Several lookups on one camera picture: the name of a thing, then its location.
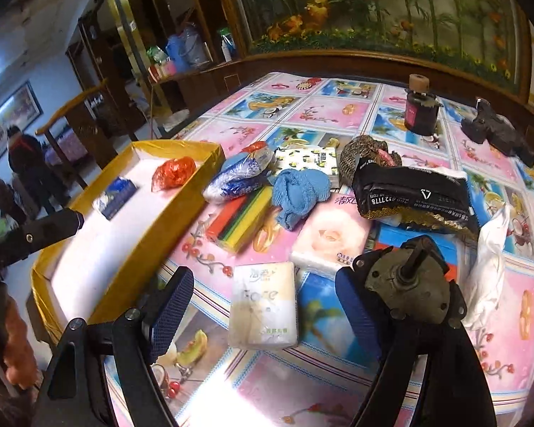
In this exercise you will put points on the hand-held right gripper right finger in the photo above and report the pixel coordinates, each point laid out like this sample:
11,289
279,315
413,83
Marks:
360,316

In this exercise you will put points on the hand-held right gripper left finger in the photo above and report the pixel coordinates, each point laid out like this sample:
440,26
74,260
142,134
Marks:
173,311

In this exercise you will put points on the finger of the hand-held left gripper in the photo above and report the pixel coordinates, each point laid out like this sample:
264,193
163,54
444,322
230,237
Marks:
49,231

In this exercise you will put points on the black geared motor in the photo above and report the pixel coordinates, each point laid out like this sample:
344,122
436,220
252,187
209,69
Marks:
409,293

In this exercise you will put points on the yellow cardboard box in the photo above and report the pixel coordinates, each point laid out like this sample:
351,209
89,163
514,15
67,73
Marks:
107,249

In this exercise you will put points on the multicolour sponge pack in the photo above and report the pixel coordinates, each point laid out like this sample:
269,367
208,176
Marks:
244,222

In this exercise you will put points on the blue knit cloth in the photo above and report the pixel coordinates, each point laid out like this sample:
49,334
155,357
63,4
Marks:
296,198

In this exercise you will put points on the white cotton glove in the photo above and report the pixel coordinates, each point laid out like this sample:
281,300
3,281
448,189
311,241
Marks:
489,271

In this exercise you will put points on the small red plastic bag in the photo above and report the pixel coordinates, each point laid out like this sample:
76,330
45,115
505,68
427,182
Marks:
254,147

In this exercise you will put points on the person's left hand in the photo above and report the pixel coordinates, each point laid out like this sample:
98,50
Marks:
20,364

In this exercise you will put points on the blue tissue packet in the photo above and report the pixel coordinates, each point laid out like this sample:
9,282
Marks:
115,198

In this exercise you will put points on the pink tissue pack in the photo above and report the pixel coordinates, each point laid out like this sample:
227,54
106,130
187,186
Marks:
329,235

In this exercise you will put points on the blue flat packet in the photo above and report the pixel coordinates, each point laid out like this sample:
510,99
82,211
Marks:
391,235

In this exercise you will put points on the white tissue pack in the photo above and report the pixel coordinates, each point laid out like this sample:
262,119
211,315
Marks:
262,307

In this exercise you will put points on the wooden chair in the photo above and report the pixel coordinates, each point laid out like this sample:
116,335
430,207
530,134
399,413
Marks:
84,129

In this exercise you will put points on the black plastic packet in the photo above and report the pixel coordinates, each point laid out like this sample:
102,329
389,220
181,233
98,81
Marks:
409,193

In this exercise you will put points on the large red plastic bag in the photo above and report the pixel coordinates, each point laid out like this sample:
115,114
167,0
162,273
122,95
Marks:
173,174

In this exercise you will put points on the blue and white plastic bag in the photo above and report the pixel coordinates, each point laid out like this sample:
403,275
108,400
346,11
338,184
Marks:
236,178

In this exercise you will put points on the lemon print tissue pack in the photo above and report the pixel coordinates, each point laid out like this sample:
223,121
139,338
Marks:
311,160

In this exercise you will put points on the green packet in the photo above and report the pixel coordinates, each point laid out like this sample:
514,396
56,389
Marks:
157,55

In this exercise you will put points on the printed fruit tablecloth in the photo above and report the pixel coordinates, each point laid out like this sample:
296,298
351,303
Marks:
329,111

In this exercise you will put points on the black canister with wooden cap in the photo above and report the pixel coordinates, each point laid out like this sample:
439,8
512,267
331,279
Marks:
420,113

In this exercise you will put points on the blue plastic jug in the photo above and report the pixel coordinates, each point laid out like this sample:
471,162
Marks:
176,53

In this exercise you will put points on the black clamp tool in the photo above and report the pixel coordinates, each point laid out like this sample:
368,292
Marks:
498,135

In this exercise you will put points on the translucent water jug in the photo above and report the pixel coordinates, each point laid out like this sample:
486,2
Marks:
196,46

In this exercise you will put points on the white spray bottle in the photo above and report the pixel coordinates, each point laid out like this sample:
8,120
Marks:
227,46

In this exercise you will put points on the wooden display cabinet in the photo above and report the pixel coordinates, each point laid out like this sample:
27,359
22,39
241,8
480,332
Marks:
209,9

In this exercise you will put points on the glass case with artificial plants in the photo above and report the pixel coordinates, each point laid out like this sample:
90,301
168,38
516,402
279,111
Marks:
382,9

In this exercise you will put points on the framed wall picture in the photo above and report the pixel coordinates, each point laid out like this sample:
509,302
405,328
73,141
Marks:
13,115

